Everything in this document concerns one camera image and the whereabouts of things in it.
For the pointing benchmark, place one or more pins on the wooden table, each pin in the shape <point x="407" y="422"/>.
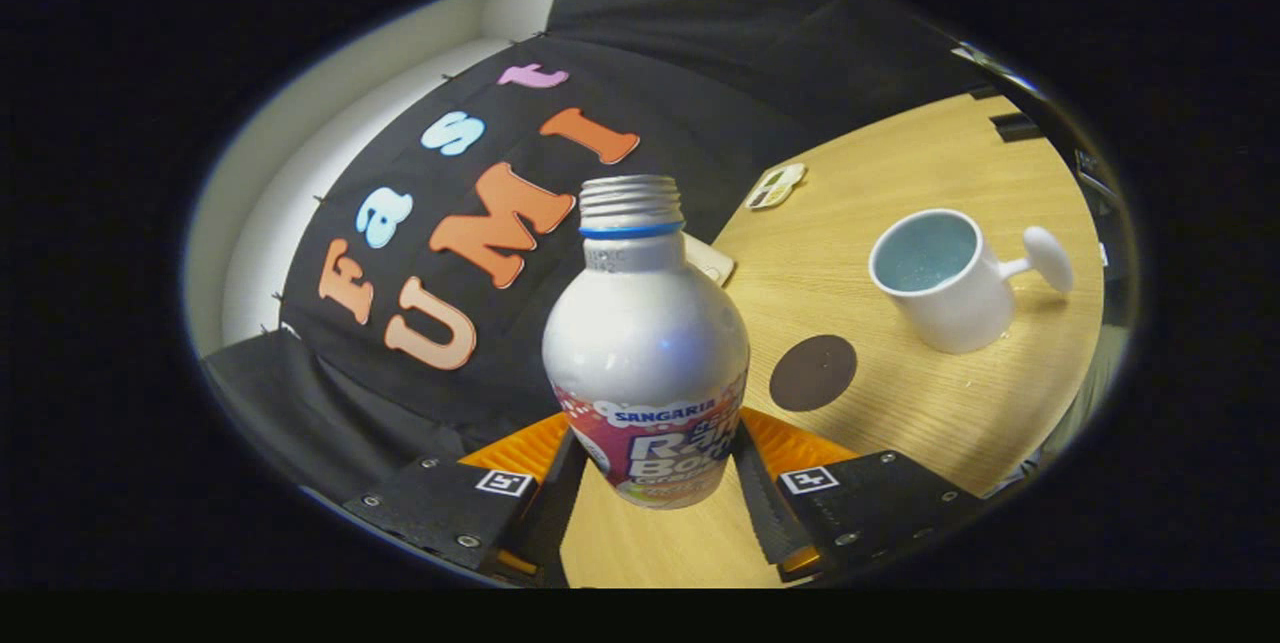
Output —
<point x="900" y="423"/>

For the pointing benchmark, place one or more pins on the white toaster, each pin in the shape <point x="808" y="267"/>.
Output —
<point x="712" y="261"/>

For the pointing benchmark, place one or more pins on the small white compartment tray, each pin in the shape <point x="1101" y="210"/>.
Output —
<point x="776" y="187"/>

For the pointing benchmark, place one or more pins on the black table clamp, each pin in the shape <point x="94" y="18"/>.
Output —
<point x="984" y="93"/>
<point x="1016" y="127"/>

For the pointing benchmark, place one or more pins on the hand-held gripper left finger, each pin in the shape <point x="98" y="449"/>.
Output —
<point x="555" y="523"/>

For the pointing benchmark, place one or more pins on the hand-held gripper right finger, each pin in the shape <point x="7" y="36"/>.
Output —
<point x="762" y="513"/>

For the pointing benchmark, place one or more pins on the silver juice bottle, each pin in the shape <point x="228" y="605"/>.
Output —
<point x="645" y="343"/>

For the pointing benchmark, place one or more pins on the dark brown round coaster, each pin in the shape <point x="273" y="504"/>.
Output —
<point x="812" y="373"/>

